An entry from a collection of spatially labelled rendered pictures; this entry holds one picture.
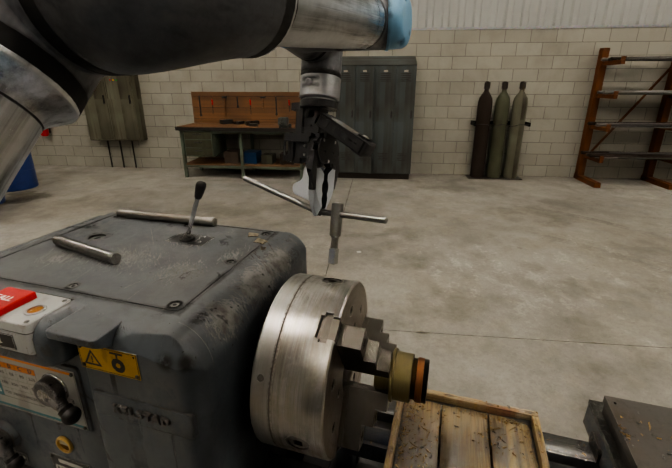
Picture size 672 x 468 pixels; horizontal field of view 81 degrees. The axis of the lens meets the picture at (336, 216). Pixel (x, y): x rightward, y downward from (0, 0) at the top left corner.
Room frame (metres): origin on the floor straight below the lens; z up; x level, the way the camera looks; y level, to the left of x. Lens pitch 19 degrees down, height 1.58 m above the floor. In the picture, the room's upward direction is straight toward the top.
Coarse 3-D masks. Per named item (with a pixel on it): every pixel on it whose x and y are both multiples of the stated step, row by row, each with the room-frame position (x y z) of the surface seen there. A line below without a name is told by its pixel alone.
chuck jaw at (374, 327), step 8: (368, 320) 0.72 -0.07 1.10; (376, 320) 0.72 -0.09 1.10; (368, 328) 0.69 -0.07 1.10; (376, 328) 0.69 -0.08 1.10; (368, 336) 0.67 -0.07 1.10; (376, 336) 0.67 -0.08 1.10; (384, 336) 0.67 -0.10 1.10; (384, 344) 0.64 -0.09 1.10; (392, 344) 0.64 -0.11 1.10; (392, 352) 0.62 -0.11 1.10
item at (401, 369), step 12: (396, 348) 0.60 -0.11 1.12; (396, 360) 0.57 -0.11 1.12; (408, 360) 0.57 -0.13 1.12; (420, 360) 0.57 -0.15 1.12; (396, 372) 0.55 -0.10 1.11; (408, 372) 0.55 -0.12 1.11; (420, 372) 0.55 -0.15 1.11; (384, 384) 0.56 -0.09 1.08; (396, 384) 0.54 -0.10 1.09; (408, 384) 0.54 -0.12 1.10; (420, 384) 0.54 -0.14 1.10; (396, 396) 0.54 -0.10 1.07; (408, 396) 0.53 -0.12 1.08; (420, 396) 0.53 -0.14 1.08
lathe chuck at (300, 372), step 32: (320, 288) 0.62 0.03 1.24; (352, 288) 0.62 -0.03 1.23; (288, 320) 0.55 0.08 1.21; (320, 320) 0.55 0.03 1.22; (352, 320) 0.62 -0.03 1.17; (288, 352) 0.51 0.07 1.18; (320, 352) 0.50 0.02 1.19; (288, 384) 0.49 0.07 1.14; (320, 384) 0.47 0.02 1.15; (288, 416) 0.47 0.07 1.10; (320, 416) 0.46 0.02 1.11; (288, 448) 0.49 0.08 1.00; (320, 448) 0.46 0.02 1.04
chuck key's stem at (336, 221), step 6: (336, 204) 0.68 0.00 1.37; (342, 204) 0.68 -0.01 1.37; (336, 210) 0.68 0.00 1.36; (342, 210) 0.68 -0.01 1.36; (336, 216) 0.67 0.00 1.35; (330, 222) 0.68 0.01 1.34; (336, 222) 0.67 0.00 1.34; (330, 228) 0.67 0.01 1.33; (336, 228) 0.67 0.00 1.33; (330, 234) 0.67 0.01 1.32; (336, 234) 0.67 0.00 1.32; (336, 240) 0.67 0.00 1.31; (330, 246) 0.67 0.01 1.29; (336, 246) 0.67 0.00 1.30; (330, 252) 0.66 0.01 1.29; (336, 252) 0.66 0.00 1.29; (330, 258) 0.66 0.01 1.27; (336, 258) 0.66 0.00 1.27
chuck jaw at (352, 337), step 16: (336, 320) 0.55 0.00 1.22; (320, 336) 0.53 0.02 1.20; (336, 336) 0.53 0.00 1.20; (352, 336) 0.53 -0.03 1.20; (352, 352) 0.52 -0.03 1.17; (368, 352) 0.55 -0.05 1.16; (384, 352) 0.57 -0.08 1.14; (352, 368) 0.56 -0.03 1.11; (368, 368) 0.55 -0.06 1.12; (384, 368) 0.54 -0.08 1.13
